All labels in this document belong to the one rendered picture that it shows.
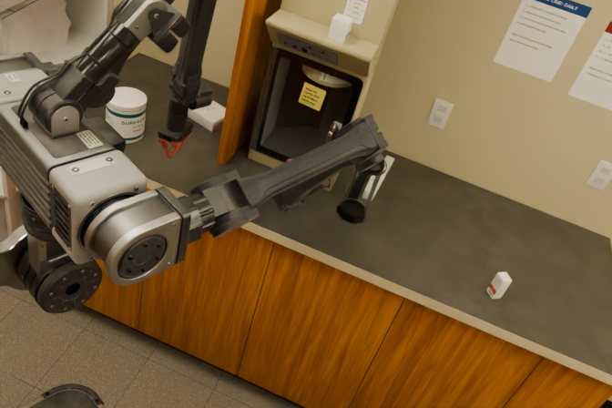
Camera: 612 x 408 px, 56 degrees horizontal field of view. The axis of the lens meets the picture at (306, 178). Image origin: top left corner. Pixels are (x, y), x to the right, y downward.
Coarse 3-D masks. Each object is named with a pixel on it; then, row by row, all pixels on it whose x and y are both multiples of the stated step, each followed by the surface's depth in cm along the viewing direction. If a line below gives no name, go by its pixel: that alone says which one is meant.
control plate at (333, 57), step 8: (280, 40) 172; (288, 40) 170; (296, 40) 167; (296, 48) 174; (304, 48) 171; (312, 48) 168; (320, 48) 166; (328, 56) 169; (336, 56) 167; (336, 64) 172
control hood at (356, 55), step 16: (272, 16) 167; (288, 16) 169; (272, 32) 169; (288, 32) 164; (304, 32) 163; (320, 32) 166; (336, 48) 162; (352, 48) 162; (368, 48) 165; (352, 64) 167; (368, 64) 162
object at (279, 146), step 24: (288, 72) 182; (312, 72) 179; (336, 72) 177; (288, 96) 187; (336, 96) 181; (264, 120) 195; (288, 120) 192; (312, 120) 188; (336, 120) 186; (264, 144) 200; (288, 144) 197; (312, 144) 193
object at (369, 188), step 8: (384, 160) 185; (352, 168) 186; (384, 168) 181; (352, 176) 184; (360, 176) 182; (368, 176) 181; (376, 176) 181; (352, 184) 185; (360, 184) 183; (368, 184) 183; (376, 184) 185; (344, 192) 191; (352, 192) 186; (360, 192) 185; (368, 192) 185; (344, 200) 190; (352, 200) 188; (360, 200) 187; (368, 200) 188; (344, 208) 191; (352, 208) 189; (360, 208) 189; (360, 216) 192
